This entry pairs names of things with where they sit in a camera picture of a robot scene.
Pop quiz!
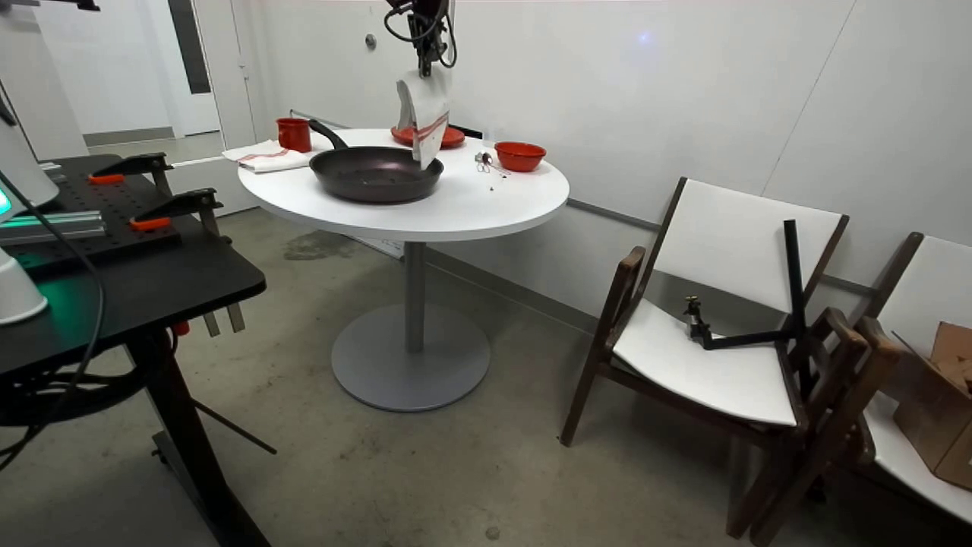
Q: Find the orange black clamp left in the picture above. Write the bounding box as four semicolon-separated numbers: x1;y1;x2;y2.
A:
89;153;171;199

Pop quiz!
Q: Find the orange black clamp right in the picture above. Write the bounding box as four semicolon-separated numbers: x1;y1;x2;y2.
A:
128;190;246;339

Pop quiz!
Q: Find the black cable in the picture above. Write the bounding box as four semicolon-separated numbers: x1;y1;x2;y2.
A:
0;171;145;476

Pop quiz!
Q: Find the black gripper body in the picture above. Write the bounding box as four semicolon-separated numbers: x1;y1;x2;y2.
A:
383;0;457;75

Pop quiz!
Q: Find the black frying pan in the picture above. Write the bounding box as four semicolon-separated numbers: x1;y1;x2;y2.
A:
308;119;443;205

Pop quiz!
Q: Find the black metal stand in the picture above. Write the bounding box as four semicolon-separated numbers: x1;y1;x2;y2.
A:
684;219;809;350

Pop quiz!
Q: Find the red plate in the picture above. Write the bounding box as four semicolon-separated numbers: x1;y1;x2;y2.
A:
390;125;463;150

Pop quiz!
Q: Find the cardboard box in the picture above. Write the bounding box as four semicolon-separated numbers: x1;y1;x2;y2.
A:
892;323;972;489

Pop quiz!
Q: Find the red cup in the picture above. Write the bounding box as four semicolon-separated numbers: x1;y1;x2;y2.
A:
276;115;312;153

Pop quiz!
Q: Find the orange black clamp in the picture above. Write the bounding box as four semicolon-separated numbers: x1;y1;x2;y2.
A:
89;153;171;199
128;190;246;339

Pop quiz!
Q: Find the white towel with red stripes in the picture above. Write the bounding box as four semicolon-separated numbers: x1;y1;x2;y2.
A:
393;66;448;167

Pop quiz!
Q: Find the black desk with pegboard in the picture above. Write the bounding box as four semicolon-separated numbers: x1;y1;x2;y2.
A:
0;156;269;547

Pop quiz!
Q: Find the red bowl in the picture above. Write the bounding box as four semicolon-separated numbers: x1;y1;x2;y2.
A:
496;140;546;175

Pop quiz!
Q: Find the round white pedestal table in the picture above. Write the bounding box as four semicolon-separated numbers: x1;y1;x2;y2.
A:
238;127;568;414

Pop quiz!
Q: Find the wooden chair white cushion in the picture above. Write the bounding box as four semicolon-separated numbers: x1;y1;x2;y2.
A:
571;181;869;538

